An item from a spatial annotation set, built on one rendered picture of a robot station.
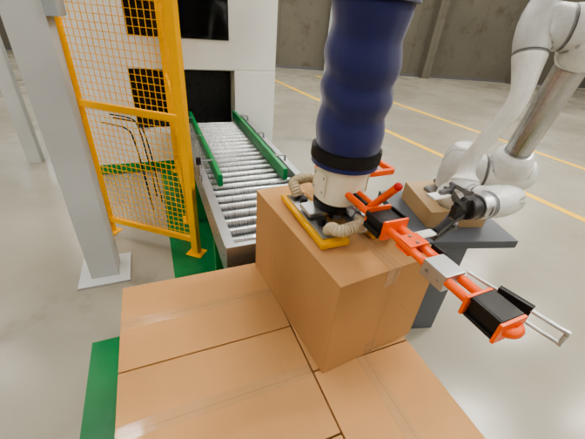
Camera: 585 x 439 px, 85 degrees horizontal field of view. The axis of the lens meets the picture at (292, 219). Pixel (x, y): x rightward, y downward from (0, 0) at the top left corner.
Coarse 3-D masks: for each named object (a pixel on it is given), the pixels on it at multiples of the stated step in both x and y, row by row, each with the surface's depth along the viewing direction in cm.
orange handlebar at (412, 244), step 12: (384, 168) 125; (348, 192) 102; (360, 192) 102; (360, 204) 96; (396, 240) 83; (408, 240) 81; (420, 240) 81; (408, 252) 80; (420, 252) 82; (432, 252) 79; (420, 264) 76; (456, 288) 68; (468, 288) 70; (480, 288) 69; (504, 336) 60; (516, 336) 59
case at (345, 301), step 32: (288, 192) 130; (256, 224) 138; (288, 224) 110; (256, 256) 147; (288, 256) 114; (320, 256) 97; (352, 256) 98; (384, 256) 99; (288, 288) 120; (320, 288) 97; (352, 288) 89; (384, 288) 98; (416, 288) 108; (320, 320) 101; (352, 320) 98; (384, 320) 109; (320, 352) 105; (352, 352) 110
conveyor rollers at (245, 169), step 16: (192, 128) 314; (208, 128) 318; (224, 128) 324; (240, 128) 329; (208, 144) 281; (224, 144) 286; (240, 144) 291; (224, 160) 255; (240, 160) 260; (256, 160) 258; (208, 176) 229; (224, 176) 233; (240, 176) 231; (256, 176) 233; (272, 176) 238; (224, 192) 210; (240, 192) 214; (256, 192) 212; (224, 208) 195; (240, 208) 199; (256, 208) 195; (240, 224) 183; (240, 240) 167
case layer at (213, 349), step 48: (144, 288) 134; (192, 288) 136; (240, 288) 138; (144, 336) 115; (192, 336) 116; (240, 336) 118; (288, 336) 119; (144, 384) 100; (192, 384) 101; (240, 384) 102; (288, 384) 104; (336, 384) 105; (384, 384) 106; (432, 384) 107; (144, 432) 89; (192, 432) 90; (240, 432) 91; (288, 432) 92; (336, 432) 93; (384, 432) 94; (432, 432) 95; (480, 432) 96
